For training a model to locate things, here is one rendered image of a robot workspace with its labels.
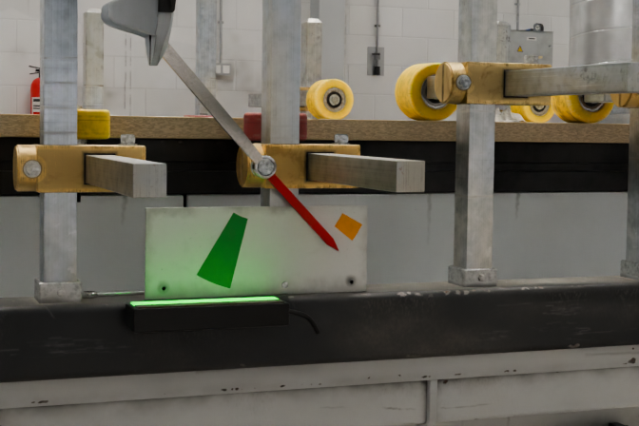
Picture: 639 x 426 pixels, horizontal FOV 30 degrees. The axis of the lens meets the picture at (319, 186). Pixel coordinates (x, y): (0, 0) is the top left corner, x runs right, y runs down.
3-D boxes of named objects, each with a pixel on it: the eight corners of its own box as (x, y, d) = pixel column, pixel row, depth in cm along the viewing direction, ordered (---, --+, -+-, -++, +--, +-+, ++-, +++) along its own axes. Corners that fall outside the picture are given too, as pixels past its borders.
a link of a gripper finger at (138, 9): (104, 64, 112) (105, -35, 111) (165, 66, 114) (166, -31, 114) (110, 63, 109) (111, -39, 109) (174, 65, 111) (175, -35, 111)
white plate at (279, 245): (367, 291, 138) (368, 205, 138) (145, 300, 129) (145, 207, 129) (365, 291, 139) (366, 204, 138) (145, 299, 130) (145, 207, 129)
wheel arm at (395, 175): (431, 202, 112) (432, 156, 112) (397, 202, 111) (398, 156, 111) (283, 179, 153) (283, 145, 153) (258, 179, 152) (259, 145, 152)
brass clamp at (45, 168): (146, 192, 128) (147, 145, 128) (18, 193, 124) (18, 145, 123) (135, 189, 134) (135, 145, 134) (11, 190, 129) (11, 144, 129)
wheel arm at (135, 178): (168, 207, 104) (169, 158, 104) (130, 207, 103) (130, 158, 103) (87, 182, 145) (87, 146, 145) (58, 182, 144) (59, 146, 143)
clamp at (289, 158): (360, 188, 137) (360, 145, 137) (247, 188, 133) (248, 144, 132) (342, 185, 143) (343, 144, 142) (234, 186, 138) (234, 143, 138)
